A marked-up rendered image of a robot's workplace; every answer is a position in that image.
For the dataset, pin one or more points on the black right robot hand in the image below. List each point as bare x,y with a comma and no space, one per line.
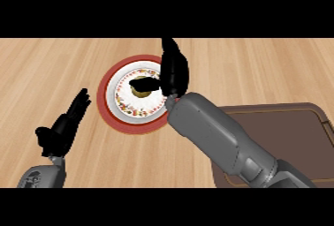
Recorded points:
173,70

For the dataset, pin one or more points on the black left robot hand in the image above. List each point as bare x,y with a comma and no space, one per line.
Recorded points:
65,126

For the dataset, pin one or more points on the yellow-green squash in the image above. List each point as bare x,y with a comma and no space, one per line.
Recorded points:
141,92

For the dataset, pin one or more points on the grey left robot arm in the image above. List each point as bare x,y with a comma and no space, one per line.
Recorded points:
43,176

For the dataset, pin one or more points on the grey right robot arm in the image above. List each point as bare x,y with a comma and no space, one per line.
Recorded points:
227,138

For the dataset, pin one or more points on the white floral rimmed plate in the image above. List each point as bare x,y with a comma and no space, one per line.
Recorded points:
139,106

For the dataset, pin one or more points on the brown rectangular tray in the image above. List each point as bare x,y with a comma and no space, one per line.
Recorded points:
287,138

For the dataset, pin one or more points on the red round placemat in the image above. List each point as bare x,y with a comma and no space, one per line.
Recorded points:
104,100

